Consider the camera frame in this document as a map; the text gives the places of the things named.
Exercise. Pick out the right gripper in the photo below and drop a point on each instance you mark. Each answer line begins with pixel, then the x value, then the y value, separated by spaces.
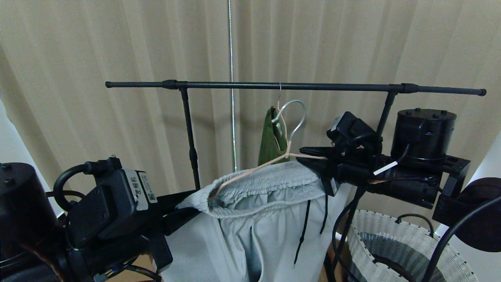
pixel 360 172

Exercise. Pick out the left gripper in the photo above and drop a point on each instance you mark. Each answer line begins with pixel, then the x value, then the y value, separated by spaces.
pixel 117 258

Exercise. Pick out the pink clothes hanger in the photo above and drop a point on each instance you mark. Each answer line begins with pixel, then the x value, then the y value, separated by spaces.
pixel 289 150
pixel 278 98

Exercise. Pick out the green printed t-shirt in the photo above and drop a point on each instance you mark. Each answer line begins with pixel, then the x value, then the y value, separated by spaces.
pixel 268 145

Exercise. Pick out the pale grey shorts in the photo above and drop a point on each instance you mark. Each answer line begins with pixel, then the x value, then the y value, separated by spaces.
pixel 274 235

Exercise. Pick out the black clothes rack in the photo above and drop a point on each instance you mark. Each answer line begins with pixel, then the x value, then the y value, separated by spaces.
pixel 332 86

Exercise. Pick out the white laundry basket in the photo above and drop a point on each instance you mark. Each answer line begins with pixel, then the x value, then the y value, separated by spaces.
pixel 462 266

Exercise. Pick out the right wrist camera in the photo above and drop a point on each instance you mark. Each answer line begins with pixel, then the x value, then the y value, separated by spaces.
pixel 352 129

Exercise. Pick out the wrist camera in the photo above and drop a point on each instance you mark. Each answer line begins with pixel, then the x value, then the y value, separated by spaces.
pixel 109 207
pixel 352 129

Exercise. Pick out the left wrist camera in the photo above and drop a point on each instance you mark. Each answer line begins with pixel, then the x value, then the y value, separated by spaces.
pixel 109 207

